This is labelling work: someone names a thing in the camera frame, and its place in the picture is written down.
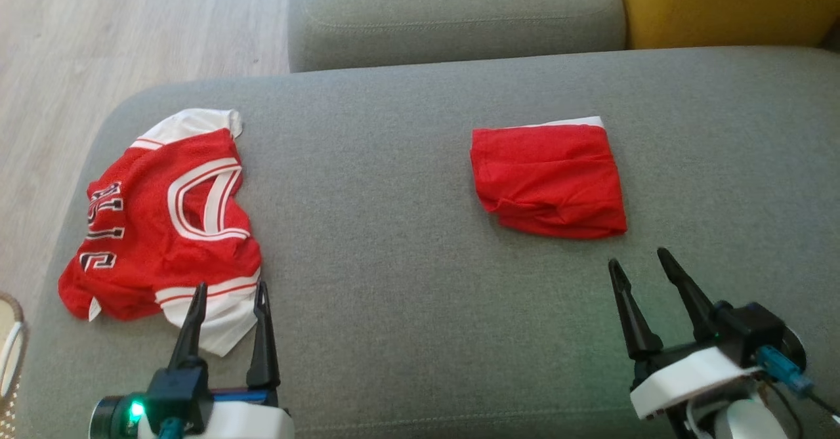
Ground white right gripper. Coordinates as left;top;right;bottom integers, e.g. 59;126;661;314
608;247;767;422

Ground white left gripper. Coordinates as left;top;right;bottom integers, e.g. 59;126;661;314
88;281;296;439

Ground red white basketball jersey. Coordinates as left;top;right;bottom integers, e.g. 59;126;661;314
58;108;263;358

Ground red sports shorts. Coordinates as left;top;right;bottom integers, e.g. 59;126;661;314
470;116;628;240

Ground large grey sofa seat cushion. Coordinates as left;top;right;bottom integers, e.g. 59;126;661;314
13;47;840;439

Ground woven wicker basket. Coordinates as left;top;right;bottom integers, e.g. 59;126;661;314
0;292;29;439

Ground yellow cushion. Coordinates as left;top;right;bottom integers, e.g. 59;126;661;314
614;0;840;50

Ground small grey sofa cushion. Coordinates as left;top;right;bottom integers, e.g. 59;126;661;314
288;0;627;73

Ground blue plug right camera cable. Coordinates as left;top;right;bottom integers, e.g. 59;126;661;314
757;346;840;427

